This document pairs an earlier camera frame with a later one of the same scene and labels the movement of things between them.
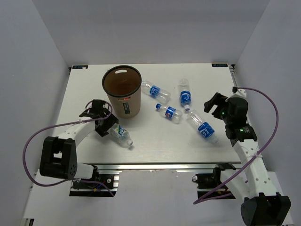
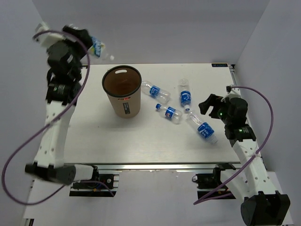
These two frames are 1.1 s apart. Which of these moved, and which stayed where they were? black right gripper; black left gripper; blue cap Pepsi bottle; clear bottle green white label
Moved: clear bottle green white label; black left gripper
Stayed: black right gripper; blue cap Pepsi bottle
